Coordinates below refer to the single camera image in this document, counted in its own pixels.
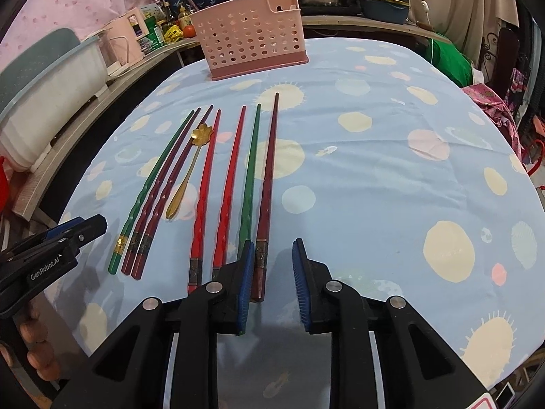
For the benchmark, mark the blue spotted tablecloth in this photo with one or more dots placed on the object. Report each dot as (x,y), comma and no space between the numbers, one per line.
(383,157)

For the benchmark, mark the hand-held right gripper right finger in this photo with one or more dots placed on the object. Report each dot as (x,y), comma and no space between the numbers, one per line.
(301,289)

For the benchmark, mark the red chopstick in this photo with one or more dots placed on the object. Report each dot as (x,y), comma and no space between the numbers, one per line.
(199,234)
(223,232)

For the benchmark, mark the pink floral cloth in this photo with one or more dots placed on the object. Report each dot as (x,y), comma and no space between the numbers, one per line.
(494,110)

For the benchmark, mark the teal plastic lid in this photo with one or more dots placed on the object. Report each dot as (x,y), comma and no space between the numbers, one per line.
(30,64)

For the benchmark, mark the dark metal chair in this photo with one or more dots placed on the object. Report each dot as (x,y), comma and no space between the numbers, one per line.
(506,51)

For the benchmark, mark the beige curtain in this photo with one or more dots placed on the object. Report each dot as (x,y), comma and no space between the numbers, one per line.
(464,4)

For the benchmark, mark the pink perforated utensil basket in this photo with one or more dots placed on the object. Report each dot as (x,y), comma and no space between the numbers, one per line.
(247,38)

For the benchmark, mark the dark sauce bottle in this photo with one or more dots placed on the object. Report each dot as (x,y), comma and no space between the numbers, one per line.
(169,12)

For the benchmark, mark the white plastic dish tub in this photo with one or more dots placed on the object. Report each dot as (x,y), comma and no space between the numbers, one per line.
(51,89)

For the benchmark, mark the blue basin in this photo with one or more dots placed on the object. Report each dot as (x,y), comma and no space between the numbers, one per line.
(383,12)

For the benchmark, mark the pink appliance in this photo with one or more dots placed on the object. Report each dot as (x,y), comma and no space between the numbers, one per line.
(125,38)

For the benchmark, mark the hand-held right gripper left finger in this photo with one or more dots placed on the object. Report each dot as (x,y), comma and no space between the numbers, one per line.
(243,289)

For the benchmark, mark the gold flower spoon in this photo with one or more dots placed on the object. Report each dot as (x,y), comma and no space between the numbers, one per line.
(202,134)

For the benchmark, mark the green chopstick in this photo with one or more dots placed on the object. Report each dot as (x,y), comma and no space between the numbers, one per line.
(117,260)
(247,204)

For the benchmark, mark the amber sauce bottle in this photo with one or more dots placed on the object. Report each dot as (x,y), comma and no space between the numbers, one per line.
(184,17)

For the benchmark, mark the pink dotted curtain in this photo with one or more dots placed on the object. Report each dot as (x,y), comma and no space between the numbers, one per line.
(64,4)

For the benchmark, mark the maroon chopstick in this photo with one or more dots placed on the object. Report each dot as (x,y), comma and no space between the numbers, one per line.
(266,204)
(143,260)
(131,257)

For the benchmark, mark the yellow packet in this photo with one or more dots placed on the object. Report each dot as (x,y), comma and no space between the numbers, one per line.
(173,34)

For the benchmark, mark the tomato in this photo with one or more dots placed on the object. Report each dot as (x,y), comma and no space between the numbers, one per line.
(189,31)

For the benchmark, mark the green cloth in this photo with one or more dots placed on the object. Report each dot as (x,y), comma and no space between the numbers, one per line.
(451,61)

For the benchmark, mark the green white container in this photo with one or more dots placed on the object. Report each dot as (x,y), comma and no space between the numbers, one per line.
(153,34)

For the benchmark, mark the person's left hand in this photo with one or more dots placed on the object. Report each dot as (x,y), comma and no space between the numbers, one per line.
(40,353)

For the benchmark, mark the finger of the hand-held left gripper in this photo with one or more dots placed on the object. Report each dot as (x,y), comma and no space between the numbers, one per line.
(64,229)
(87,230)

